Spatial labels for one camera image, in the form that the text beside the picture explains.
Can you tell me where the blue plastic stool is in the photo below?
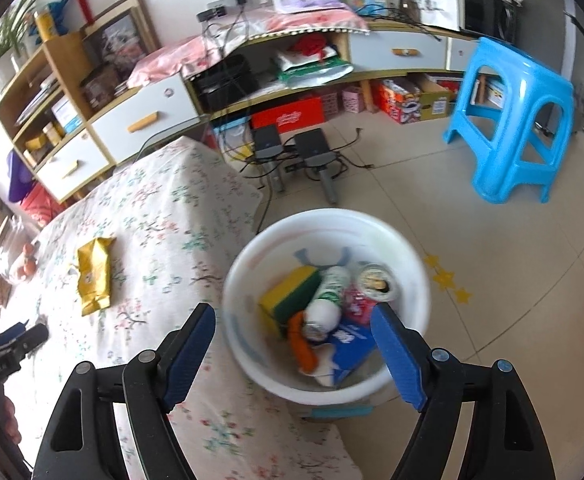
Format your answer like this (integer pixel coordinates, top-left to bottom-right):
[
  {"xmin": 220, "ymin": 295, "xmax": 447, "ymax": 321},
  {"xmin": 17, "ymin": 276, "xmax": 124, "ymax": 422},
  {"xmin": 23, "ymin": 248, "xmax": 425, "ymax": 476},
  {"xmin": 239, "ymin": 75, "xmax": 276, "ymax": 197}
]
[{"xmin": 443, "ymin": 37, "xmax": 574, "ymax": 204}]

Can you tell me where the blue almond milk carton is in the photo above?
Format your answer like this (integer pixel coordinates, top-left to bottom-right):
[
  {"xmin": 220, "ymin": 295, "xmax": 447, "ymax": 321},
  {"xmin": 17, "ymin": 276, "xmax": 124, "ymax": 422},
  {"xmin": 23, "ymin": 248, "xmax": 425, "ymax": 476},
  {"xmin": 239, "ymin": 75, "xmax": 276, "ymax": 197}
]
[{"xmin": 313, "ymin": 321, "xmax": 376, "ymax": 388}]

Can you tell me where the pink cloth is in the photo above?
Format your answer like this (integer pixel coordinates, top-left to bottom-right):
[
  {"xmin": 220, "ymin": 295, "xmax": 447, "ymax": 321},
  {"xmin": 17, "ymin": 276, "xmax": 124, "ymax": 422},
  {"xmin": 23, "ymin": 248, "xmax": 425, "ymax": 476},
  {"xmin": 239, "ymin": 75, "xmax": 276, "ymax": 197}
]
[{"xmin": 126, "ymin": 6, "xmax": 369, "ymax": 89}]

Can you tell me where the red gift box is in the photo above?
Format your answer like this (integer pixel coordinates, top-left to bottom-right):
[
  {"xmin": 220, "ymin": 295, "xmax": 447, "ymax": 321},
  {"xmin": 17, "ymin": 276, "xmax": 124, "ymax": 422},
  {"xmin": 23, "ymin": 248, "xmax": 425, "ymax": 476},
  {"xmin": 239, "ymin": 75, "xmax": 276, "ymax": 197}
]
[{"xmin": 20, "ymin": 182, "xmax": 66, "ymax": 228}]

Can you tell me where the red drink can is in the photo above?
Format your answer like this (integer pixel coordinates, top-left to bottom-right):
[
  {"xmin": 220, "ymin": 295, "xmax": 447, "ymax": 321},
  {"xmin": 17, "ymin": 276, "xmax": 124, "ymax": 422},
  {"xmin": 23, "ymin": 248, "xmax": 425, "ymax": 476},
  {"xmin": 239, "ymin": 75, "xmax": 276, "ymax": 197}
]
[{"xmin": 343, "ymin": 264, "xmax": 399, "ymax": 325}]

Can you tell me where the black speaker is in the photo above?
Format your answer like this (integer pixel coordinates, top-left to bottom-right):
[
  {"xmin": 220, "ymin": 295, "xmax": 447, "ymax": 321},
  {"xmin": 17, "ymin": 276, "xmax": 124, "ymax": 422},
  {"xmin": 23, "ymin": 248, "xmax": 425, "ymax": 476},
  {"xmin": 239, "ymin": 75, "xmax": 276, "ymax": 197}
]
[
  {"xmin": 293, "ymin": 128, "xmax": 338, "ymax": 205},
  {"xmin": 252, "ymin": 125, "xmax": 284, "ymax": 193}
]

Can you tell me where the red snack carton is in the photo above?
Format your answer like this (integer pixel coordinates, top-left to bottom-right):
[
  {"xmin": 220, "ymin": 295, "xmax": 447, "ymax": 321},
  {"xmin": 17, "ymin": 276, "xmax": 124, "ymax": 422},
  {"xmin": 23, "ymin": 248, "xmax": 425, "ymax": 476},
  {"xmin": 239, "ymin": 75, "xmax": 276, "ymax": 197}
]
[{"xmin": 370, "ymin": 72, "xmax": 458, "ymax": 125}]

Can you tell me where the white microwave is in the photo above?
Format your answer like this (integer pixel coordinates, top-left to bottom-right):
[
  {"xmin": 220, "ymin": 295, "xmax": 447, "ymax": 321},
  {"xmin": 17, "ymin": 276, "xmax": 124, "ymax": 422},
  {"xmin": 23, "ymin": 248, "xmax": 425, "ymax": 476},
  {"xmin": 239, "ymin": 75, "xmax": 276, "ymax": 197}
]
[{"xmin": 416, "ymin": 0, "xmax": 523, "ymax": 44}]

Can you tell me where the red flat box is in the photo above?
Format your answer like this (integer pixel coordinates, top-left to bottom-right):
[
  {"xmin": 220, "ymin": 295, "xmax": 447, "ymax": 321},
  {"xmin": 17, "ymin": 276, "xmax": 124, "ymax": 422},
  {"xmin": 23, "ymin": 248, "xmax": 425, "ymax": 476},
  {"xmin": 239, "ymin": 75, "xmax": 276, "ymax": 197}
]
[{"xmin": 251, "ymin": 96, "xmax": 326, "ymax": 133}]

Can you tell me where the long low tv cabinet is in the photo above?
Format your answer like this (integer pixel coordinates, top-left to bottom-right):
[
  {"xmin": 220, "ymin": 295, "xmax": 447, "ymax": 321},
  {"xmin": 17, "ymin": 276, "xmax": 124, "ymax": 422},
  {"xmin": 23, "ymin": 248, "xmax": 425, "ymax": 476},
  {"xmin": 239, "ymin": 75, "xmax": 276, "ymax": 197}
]
[{"xmin": 183, "ymin": 19, "xmax": 488, "ymax": 122}]

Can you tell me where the white plastic basin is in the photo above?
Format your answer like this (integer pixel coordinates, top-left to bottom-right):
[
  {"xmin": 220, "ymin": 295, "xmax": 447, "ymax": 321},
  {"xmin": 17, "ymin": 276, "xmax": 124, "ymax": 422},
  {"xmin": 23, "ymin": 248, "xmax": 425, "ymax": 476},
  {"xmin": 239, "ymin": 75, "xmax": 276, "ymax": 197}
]
[{"xmin": 222, "ymin": 208, "xmax": 431, "ymax": 408}]

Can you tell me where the black speaker right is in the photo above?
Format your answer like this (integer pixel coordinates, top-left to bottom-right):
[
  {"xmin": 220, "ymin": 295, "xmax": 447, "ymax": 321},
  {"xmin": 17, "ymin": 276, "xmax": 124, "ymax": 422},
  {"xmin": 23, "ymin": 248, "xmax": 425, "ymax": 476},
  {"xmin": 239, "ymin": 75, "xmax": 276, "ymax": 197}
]
[{"xmin": 293, "ymin": 128, "xmax": 338, "ymax": 205}]

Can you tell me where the framed picture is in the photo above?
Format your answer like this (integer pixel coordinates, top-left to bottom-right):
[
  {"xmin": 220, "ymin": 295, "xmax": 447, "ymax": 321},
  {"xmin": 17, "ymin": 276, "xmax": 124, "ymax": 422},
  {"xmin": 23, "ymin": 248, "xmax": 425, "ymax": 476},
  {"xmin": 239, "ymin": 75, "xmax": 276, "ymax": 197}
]
[{"xmin": 82, "ymin": 0, "xmax": 161, "ymax": 81}]

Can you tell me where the black speaker left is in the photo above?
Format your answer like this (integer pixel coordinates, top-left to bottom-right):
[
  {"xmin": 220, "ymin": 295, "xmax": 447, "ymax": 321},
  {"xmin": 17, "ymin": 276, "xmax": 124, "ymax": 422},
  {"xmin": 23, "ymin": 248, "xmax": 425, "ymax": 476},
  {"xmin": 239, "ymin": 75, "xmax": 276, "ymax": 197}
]
[{"xmin": 252, "ymin": 125, "xmax": 284, "ymax": 193}]

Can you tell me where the floral tablecloth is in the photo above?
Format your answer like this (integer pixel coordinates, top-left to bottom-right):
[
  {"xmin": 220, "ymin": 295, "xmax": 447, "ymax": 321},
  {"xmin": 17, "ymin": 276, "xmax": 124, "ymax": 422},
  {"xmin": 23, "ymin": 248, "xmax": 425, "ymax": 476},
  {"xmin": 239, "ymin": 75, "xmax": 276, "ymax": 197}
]
[{"xmin": 0, "ymin": 138, "xmax": 360, "ymax": 479}]

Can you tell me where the white plastic bottle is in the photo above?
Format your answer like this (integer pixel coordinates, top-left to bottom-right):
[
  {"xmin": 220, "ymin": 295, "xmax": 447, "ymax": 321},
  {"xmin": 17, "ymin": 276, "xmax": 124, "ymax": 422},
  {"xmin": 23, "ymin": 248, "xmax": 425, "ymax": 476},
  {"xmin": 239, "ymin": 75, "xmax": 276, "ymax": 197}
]
[{"xmin": 302, "ymin": 266, "xmax": 352, "ymax": 342}]

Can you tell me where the wooden cabinet with drawers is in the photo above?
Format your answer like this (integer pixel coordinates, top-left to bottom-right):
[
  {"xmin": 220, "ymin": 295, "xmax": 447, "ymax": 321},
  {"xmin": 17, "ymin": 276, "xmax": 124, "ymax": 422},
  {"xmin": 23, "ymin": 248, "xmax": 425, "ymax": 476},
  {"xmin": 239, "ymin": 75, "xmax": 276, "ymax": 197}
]
[{"xmin": 0, "ymin": 32, "xmax": 204, "ymax": 203}]

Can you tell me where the yellow green sponge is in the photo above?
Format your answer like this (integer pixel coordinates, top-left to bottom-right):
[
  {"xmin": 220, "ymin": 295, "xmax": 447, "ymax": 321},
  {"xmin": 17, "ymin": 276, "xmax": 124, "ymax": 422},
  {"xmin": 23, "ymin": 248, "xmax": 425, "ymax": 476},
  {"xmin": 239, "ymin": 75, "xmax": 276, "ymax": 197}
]
[{"xmin": 257, "ymin": 266, "xmax": 321, "ymax": 338}]

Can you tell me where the orange peel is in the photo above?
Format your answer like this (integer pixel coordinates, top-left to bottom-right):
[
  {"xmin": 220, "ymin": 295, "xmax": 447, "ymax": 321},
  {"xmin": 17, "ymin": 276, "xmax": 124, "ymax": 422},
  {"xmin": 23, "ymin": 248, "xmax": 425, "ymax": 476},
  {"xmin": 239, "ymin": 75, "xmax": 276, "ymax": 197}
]
[{"xmin": 288, "ymin": 311, "xmax": 318, "ymax": 375}]

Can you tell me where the yellow snack wrapper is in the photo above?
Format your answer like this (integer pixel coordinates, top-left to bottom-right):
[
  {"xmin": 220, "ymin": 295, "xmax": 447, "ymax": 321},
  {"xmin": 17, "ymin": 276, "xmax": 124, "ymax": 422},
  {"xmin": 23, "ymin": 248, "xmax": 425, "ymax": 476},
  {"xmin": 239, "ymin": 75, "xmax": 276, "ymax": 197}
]
[{"xmin": 77, "ymin": 237, "xmax": 115, "ymax": 316}]

